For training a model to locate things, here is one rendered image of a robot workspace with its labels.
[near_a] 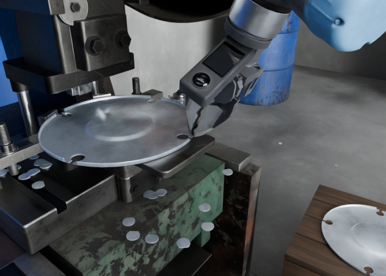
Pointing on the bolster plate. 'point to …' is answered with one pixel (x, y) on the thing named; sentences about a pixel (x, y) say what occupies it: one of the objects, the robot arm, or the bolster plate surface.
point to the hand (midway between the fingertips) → (192, 131)
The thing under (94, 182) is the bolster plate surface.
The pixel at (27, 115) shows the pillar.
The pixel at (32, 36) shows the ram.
